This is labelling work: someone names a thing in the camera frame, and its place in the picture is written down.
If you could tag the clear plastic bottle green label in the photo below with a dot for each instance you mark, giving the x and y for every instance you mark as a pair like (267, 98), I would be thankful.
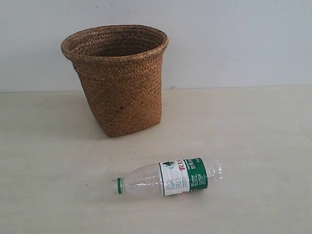
(170, 178)

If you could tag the brown woven wicker basket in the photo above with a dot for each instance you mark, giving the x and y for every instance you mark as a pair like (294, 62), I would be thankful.
(120, 71)

